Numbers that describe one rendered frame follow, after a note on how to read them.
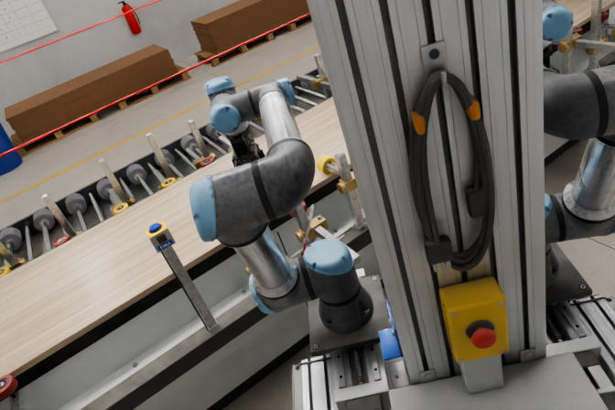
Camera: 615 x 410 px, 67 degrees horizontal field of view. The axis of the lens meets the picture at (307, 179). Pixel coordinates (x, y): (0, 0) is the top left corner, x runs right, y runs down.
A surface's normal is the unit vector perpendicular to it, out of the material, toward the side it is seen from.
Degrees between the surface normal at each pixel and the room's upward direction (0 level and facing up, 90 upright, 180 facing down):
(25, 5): 90
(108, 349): 90
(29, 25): 90
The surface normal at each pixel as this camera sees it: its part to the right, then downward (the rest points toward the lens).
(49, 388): 0.52, 0.33
